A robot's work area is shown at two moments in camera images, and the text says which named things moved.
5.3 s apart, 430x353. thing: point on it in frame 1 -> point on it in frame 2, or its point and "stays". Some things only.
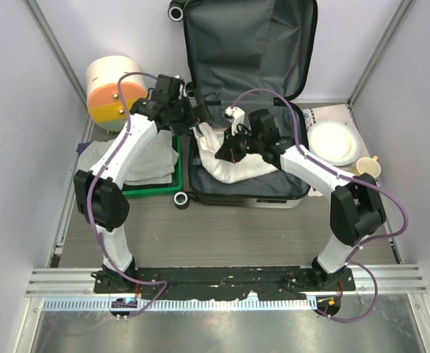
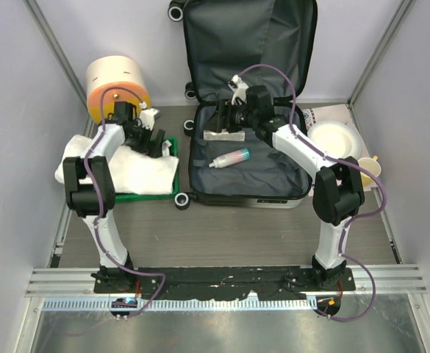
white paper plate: (334, 143) stays
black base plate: (222, 282) stays
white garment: (222, 169) -> (135, 171)
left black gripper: (195, 116) -> (154, 151)
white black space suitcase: (248, 55) stays
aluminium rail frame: (79, 282) stays
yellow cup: (369, 165) stays
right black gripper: (228, 152) -> (226, 110)
